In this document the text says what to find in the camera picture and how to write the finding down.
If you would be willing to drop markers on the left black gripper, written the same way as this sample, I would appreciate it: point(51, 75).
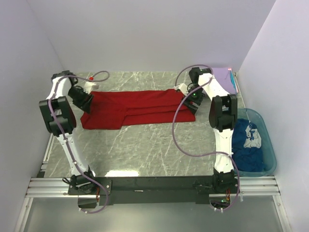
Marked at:
point(85, 105)

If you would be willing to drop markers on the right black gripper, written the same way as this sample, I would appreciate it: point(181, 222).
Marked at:
point(193, 108)

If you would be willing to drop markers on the red t shirt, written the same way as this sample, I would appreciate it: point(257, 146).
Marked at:
point(112, 110)

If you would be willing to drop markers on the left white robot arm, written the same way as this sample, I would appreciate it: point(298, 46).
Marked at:
point(60, 120)

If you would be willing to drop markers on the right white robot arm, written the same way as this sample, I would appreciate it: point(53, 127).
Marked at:
point(222, 118)

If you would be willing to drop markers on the folded purple t shirt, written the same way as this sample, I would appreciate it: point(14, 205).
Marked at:
point(223, 77)

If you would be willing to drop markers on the folded light blue t shirt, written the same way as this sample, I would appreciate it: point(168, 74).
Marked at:
point(232, 80)

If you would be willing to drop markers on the folded pink t shirt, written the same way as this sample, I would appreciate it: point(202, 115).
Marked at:
point(236, 90)

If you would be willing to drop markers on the black base beam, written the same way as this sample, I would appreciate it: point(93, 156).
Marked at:
point(161, 189)

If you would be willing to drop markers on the blue plastic bin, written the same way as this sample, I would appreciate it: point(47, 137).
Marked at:
point(269, 157)

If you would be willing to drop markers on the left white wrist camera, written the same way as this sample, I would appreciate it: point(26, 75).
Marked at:
point(89, 85)

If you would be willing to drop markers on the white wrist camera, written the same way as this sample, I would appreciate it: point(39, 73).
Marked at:
point(89, 85)
point(183, 88)

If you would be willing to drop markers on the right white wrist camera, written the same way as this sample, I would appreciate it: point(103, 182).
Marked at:
point(183, 88)

